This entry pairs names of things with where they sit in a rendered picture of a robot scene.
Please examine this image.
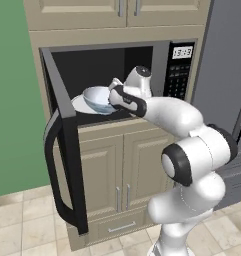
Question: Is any beige cupboard door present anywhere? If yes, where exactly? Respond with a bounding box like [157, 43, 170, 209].
[126, 0, 212, 28]
[23, 0, 128, 30]
[123, 127, 176, 212]
[77, 134, 124, 220]

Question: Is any white round plate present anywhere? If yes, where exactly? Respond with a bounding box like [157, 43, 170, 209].
[71, 94, 118, 116]

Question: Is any beige drawer front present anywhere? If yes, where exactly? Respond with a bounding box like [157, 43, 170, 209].
[87, 207, 157, 247]

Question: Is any beige lower cupboard door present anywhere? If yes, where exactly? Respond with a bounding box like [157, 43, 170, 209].
[77, 134, 124, 220]
[123, 127, 176, 212]

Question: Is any beige upper cupboard door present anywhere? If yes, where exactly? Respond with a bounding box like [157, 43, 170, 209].
[126, 0, 212, 28]
[23, 0, 128, 30]

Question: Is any black microwave door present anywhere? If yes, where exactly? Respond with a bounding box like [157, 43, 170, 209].
[40, 47, 90, 236]

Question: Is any white bowl with blue inside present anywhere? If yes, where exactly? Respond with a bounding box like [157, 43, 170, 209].
[82, 85, 118, 116]

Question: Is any beige cupboard frame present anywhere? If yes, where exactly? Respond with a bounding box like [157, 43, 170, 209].
[23, 0, 212, 252]

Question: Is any black microwave door handle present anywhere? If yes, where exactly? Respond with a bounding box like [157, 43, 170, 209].
[42, 109, 80, 231]

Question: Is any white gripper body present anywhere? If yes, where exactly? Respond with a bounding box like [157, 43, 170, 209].
[108, 77, 125, 92]

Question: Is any grey fridge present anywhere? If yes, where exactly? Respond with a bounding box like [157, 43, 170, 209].
[190, 0, 241, 212]

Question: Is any black built-in microwave oven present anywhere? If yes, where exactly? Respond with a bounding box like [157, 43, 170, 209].
[39, 39, 197, 128]

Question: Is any silver drawer handle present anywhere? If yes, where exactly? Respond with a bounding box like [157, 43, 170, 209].
[107, 221, 138, 234]

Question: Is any silver lower cupboard handle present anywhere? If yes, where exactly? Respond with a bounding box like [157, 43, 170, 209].
[115, 186, 122, 213]
[125, 183, 132, 211]

